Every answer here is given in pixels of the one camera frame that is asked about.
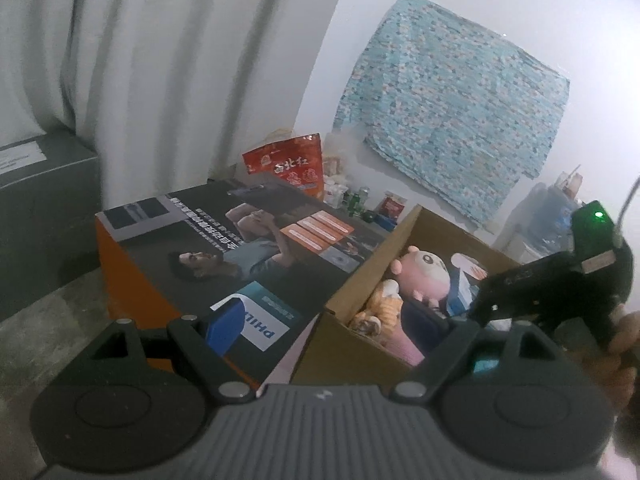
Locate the floral blue cloth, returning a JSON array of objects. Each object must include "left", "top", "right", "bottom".
[{"left": 332, "top": 0, "right": 571, "bottom": 226}]

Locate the person's right hand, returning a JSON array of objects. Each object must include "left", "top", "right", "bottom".
[{"left": 575, "top": 310, "right": 640, "bottom": 416}]

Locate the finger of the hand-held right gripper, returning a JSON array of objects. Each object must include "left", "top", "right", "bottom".
[{"left": 466, "top": 262, "right": 547, "bottom": 332}]

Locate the white curtain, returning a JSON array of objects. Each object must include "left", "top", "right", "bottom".
[{"left": 0, "top": 0, "right": 356, "bottom": 211}]

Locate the small red packet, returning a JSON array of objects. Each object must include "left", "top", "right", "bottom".
[{"left": 380, "top": 192, "right": 408, "bottom": 221}]

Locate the brown cardboard box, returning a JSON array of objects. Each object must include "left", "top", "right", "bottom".
[{"left": 292, "top": 204, "right": 523, "bottom": 386}]

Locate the red snack bag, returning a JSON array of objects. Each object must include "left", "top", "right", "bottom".
[{"left": 242, "top": 133, "right": 325, "bottom": 200}]

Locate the pale small bottle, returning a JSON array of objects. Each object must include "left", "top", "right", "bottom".
[{"left": 557, "top": 165, "right": 586, "bottom": 196}]

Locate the blue white box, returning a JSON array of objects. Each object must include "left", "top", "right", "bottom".
[{"left": 446, "top": 252, "right": 488, "bottom": 316}]

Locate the crumpled white wrapper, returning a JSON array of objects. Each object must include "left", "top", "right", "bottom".
[{"left": 322, "top": 175, "right": 351, "bottom": 206}]

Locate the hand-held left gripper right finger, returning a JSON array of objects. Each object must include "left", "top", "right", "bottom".
[{"left": 391, "top": 302, "right": 566, "bottom": 403}]

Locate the grey cable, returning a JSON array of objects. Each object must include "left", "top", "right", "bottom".
[{"left": 616, "top": 175, "right": 640, "bottom": 241}]

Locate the pink bubble mailer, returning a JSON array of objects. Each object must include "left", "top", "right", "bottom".
[{"left": 380, "top": 330, "right": 426, "bottom": 368}]

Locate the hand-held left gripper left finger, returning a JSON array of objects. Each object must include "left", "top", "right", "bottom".
[{"left": 87, "top": 297, "right": 256, "bottom": 405}]

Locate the pink round plush toy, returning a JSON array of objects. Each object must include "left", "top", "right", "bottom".
[{"left": 390, "top": 246, "right": 453, "bottom": 306}]

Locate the orange white striped soft toy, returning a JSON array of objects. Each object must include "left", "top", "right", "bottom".
[{"left": 348, "top": 280, "right": 405, "bottom": 336}]

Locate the large printed orange box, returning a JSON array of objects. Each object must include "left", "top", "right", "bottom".
[{"left": 95, "top": 177, "right": 401, "bottom": 391}]

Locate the blue water bottle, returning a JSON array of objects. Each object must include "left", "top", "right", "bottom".
[{"left": 520, "top": 182, "right": 581, "bottom": 261}]

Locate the grey box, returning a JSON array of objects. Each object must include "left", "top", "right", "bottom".
[{"left": 0, "top": 130, "right": 103, "bottom": 323}]

